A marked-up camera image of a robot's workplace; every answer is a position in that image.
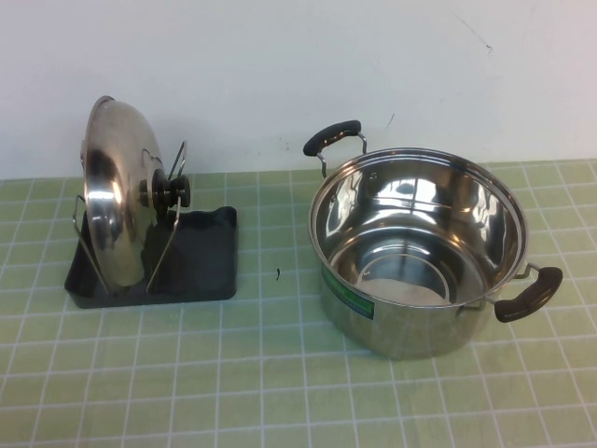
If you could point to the green grid table mat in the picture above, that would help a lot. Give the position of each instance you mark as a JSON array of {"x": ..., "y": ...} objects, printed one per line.
[{"x": 280, "y": 396}]

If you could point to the small black debris speck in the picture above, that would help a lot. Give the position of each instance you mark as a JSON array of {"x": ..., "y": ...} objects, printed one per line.
[{"x": 277, "y": 274}]

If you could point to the stainless steel pot lid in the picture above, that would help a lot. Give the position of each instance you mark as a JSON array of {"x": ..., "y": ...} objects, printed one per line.
[{"x": 121, "y": 163}]

